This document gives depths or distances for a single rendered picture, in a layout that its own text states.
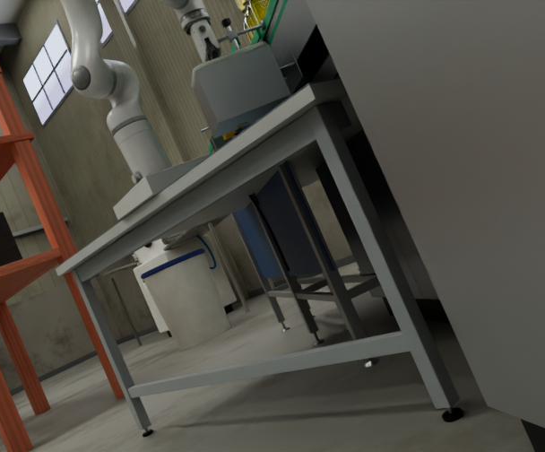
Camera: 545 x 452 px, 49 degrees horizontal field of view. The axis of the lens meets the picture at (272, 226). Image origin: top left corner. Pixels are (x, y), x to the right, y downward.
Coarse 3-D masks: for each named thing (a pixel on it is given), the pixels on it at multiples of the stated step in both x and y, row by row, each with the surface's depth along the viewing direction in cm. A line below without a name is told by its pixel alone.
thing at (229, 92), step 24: (264, 48) 165; (288, 48) 168; (216, 72) 163; (240, 72) 164; (264, 72) 165; (288, 72) 176; (216, 96) 162; (240, 96) 163; (264, 96) 164; (288, 96) 166; (216, 120) 162; (240, 120) 170
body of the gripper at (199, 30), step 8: (192, 24) 167; (200, 24) 166; (208, 24) 167; (192, 32) 169; (200, 32) 166; (208, 32) 166; (200, 40) 165; (216, 40) 166; (200, 48) 168; (208, 48) 167; (216, 48) 169; (200, 56) 174
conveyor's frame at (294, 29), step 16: (288, 0) 154; (304, 0) 144; (288, 16) 159; (304, 16) 149; (288, 32) 164; (304, 32) 153; (272, 48) 182; (304, 48) 191; (320, 48) 178; (304, 64) 197; (320, 64) 183; (304, 80) 192
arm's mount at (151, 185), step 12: (204, 156) 184; (168, 168) 174; (180, 168) 177; (144, 180) 170; (156, 180) 171; (168, 180) 173; (132, 192) 176; (144, 192) 172; (156, 192) 170; (120, 204) 183; (132, 204) 179; (120, 216) 186
